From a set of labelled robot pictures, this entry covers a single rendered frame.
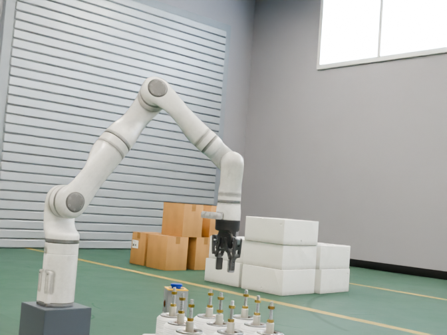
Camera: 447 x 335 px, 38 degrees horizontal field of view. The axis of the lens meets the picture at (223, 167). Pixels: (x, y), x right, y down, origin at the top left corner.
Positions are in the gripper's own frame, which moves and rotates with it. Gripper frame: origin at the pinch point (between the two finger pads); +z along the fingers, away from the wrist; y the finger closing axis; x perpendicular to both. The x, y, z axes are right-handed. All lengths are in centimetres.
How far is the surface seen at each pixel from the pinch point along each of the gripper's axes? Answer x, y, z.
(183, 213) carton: -171, 346, -6
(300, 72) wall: -418, 506, -196
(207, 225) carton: -203, 359, 5
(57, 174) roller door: -110, 533, -36
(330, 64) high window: -424, 455, -200
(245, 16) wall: -382, 597, -283
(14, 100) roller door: -55, 522, -110
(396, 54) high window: -443, 361, -202
